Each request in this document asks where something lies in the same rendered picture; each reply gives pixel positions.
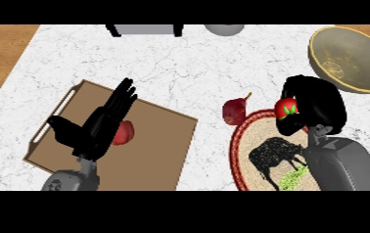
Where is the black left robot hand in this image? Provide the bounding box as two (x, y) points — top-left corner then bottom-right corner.
(46, 77), (139, 162)

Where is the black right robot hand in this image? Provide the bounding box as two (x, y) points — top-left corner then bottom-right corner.
(276, 74), (348, 137)

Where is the olive yellow-rimmed bowl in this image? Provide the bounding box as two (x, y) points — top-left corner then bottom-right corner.
(308, 25), (370, 95)

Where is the round woven placemat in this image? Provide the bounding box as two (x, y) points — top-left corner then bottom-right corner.
(229, 108), (325, 192)

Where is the red apple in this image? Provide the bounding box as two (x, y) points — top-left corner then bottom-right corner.
(111, 119), (136, 147)

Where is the brown wooden cutting board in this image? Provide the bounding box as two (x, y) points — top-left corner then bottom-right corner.
(24, 78), (199, 192)

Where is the dark red pear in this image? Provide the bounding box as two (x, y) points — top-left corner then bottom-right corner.
(221, 92), (254, 126)

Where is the grey appliance with black legs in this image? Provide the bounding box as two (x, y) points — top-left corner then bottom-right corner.
(105, 24), (186, 38)

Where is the grey round object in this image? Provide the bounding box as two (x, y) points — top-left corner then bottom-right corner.
(202, 24), (246, 37)

